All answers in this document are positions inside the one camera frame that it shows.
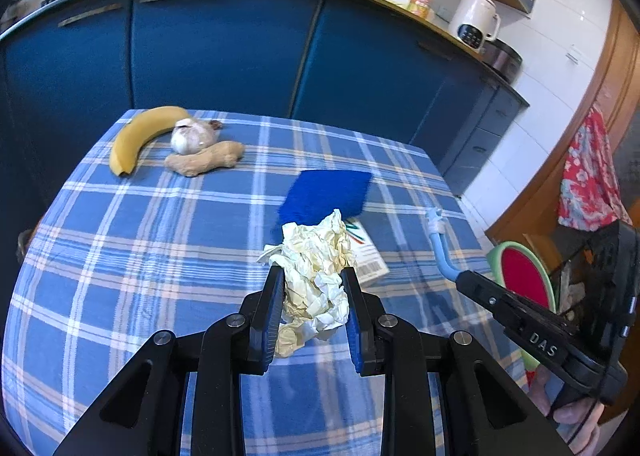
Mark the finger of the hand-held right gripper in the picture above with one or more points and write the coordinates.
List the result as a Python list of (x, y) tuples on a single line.
[(487, 293)]

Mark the blue toothbrush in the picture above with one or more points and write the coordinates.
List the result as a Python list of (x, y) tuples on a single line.
[(440, 251)]

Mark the green rimmed red bin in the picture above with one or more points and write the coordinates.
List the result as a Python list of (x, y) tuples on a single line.
[(525, 271)]

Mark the blue kitchen base cabinet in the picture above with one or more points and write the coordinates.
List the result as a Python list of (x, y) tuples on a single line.
[(225, 46)]

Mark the yellow tin can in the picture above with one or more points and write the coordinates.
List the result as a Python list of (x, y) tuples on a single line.
[(421, 4)]

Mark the red floral cloth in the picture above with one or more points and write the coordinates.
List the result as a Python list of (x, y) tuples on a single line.
[(590, 171)]

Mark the white paper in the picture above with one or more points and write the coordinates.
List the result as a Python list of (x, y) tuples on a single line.
[(315, 256)]

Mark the ginger root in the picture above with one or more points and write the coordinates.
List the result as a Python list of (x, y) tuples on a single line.
[(210, 159)]

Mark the yellow banana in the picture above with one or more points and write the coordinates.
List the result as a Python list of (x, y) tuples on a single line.
[(125, 146)]

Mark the white printed paper card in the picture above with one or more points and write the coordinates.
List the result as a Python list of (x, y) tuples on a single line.
[(370, 261)]

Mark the wooden door frame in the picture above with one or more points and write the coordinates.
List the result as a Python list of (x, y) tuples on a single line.
[(565, 121)]

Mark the blue scrubbing cloth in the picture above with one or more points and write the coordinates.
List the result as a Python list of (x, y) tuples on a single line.
[(325, 191)]

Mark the bin with brown liner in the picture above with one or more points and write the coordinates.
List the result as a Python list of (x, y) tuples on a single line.
[(25, 241)]

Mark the blue checked tablecloth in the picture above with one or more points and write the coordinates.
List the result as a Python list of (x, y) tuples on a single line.
[(150, 261)]

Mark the person's right hand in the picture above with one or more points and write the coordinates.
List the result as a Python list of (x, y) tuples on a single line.
[(570, 411)]

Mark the garlic bulb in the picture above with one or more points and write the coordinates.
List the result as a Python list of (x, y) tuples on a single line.
[(192, 139)]

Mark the white wall socket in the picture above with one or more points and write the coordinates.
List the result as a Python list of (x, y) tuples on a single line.
[(575, 55)]

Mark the dark rice cooker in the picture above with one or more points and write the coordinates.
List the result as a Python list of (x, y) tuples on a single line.
[(502, 61)]

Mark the white electric kettle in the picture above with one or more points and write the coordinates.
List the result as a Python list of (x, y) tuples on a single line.
[(472, 16)]

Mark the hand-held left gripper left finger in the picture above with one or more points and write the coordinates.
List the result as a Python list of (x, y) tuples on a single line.
[(270, 331)]

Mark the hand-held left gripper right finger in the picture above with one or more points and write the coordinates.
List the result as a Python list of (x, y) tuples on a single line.
[(356, 336)]

